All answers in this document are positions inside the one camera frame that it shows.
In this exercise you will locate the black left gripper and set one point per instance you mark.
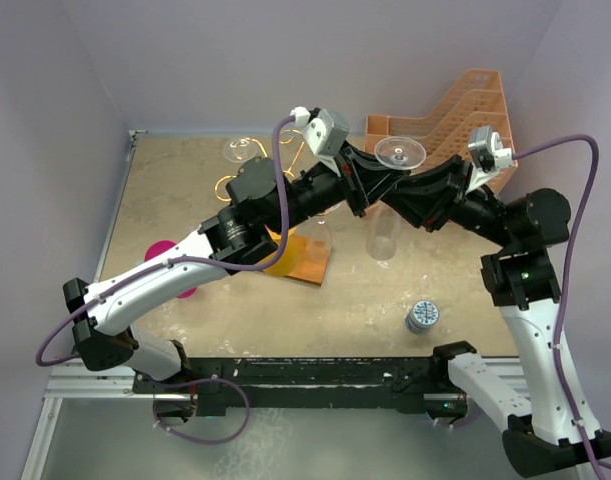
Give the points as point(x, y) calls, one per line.
point(364, 180)

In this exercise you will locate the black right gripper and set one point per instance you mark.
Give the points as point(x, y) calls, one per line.
point(428, 195)

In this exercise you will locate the clear champagne flute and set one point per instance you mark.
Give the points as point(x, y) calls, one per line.
point(405, 155)

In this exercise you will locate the clear wine glass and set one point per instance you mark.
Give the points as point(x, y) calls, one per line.
point(319, 240)
point(240, 149)

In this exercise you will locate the yellow plastic goblet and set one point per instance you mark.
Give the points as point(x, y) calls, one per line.
point(287, 262)

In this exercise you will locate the clear wine glass front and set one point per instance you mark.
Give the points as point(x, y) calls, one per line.
point(240, 149)

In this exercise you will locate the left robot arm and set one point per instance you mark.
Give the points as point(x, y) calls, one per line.
point(250, 234)

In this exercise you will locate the peach plastic file organizer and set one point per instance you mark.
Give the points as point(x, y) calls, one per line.
point(476, 99)

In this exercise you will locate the blue white patterned tin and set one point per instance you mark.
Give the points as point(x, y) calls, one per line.
point(422, 317)

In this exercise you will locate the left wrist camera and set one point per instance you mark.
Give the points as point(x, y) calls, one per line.
point(324, 131)

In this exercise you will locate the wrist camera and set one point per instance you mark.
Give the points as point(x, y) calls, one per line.
point(324, 131)
point(489, 156)

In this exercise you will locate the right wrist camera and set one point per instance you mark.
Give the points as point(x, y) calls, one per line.
point(489, 156)

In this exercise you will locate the black base frame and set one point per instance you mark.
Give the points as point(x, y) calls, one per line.
point(407, 385)

